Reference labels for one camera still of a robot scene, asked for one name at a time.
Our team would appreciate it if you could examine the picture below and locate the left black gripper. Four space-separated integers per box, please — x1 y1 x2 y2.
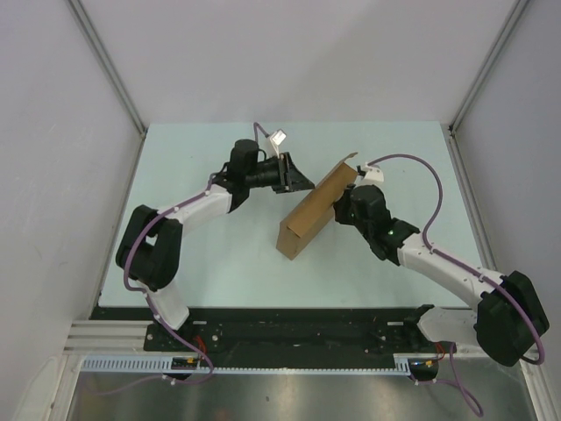
245 153 315 195

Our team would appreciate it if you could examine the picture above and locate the brown cardboard box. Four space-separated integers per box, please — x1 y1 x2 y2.
276 152 358 260

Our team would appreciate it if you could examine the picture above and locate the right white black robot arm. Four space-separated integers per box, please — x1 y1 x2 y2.
334 184 550 367

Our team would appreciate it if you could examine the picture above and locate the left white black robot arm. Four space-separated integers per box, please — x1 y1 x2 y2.
116 139 315 351

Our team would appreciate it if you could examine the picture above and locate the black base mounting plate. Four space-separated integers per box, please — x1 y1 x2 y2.
89 306 512 354

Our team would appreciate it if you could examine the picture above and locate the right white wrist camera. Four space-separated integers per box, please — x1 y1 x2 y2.
356 164 385 186

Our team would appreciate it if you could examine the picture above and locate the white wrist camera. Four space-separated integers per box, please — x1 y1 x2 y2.
356 164 385 186
265 129 287 158

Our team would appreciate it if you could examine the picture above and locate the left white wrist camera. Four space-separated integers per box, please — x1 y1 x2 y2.
265 129 287 158

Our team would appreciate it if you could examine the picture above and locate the left aluminium frame post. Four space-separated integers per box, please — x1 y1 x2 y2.
65 0 148 135

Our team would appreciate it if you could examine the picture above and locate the aluminium frame post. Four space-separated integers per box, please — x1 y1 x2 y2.
65 0 148 135
446 0 531 132

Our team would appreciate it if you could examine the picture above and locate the grey slotted cable duct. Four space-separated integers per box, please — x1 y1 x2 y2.
81 355 438 376

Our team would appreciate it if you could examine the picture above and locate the right aluminium frame post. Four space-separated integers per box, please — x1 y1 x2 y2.
446 0 531 132

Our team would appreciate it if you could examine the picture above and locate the aluminium front rail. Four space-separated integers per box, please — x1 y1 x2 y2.
63 320 150 355

